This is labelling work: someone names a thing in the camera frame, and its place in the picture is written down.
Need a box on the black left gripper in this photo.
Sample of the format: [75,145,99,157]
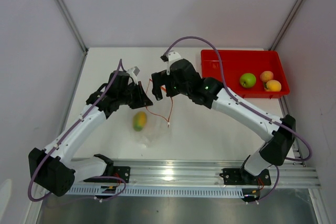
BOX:
[118,81,153,110]

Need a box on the green yellow mango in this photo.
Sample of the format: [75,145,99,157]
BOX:
[132,111,147,132]

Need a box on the clear zip bag orange zipper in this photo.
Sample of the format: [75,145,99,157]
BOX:
[128,79,174,147]

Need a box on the green apple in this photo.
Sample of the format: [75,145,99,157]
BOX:
[239,73,256,89]

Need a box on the orange yellow peach with leaf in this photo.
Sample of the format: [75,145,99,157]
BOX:
[264,80,282,92]

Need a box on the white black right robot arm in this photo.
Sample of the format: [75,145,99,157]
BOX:
[151,59,296,184]

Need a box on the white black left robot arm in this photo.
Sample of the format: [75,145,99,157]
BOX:
[28,67,153,197]

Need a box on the red plastic tray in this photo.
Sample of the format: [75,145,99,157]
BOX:
[201,49,291,99]

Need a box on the pink yellow peach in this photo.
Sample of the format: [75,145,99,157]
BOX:
[260,71,274,83]

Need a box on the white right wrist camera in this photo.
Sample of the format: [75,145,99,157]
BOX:
[160,51,182,63]

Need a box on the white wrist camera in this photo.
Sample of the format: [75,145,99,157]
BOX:
[160,51,182,63]
[127,66,140,82]

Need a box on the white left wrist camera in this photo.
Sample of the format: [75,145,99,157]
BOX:
[127,66,140,82]

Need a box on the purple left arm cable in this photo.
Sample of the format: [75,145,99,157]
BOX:
[27,58,127,203]

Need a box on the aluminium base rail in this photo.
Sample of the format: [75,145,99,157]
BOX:
[34,158,321,189]

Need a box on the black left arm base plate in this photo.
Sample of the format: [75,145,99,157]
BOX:
[84,166,131,183]

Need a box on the white slotted cable duct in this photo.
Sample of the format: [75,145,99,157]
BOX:
[67,185,244,198]

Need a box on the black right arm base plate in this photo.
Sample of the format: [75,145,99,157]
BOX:
[219,168,271,186]

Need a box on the aluminium corner post left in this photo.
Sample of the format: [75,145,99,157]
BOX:
[40,0,88,53]

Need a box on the aluminium corner post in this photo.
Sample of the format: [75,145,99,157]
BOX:
[268,0,306,51]
[40,0,88,53]

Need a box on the aluminium corner post right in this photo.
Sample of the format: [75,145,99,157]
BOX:
[268,0,306,51]

